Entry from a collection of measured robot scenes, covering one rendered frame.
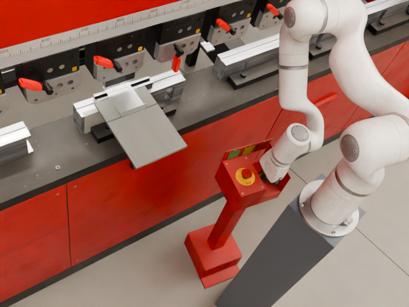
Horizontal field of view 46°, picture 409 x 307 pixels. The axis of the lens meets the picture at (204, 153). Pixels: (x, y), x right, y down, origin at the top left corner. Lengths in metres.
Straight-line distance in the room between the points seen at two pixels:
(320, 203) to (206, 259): 0.97
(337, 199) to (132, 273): 1.24
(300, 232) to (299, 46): 0.56
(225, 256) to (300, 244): 0.81
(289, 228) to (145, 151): 0.50
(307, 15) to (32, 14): 0.67
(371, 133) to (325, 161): 1.81
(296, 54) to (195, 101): 0.45
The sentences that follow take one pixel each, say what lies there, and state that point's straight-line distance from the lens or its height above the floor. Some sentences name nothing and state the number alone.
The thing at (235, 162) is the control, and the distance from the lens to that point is 1.77.
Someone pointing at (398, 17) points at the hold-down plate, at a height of 0.91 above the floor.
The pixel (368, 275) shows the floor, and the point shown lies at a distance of 2.72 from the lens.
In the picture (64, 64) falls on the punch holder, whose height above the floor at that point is 1.24.
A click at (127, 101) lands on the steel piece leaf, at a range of 1.56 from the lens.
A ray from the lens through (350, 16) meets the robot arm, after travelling 1.38.
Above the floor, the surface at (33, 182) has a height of 0.87.
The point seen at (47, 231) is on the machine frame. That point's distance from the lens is 1.82.
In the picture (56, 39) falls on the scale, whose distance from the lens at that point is 1.26.
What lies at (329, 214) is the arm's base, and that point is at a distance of 1.44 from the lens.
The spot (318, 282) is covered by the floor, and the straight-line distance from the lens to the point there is 2.57.
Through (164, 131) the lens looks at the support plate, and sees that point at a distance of 1.51.
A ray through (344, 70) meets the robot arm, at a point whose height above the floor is 1.41.
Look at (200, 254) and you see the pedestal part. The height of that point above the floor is 0.12.
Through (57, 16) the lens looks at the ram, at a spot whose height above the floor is 1.40.
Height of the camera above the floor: 2.21
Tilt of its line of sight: 54 degrees down
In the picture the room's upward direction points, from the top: 20 degrees clockwise
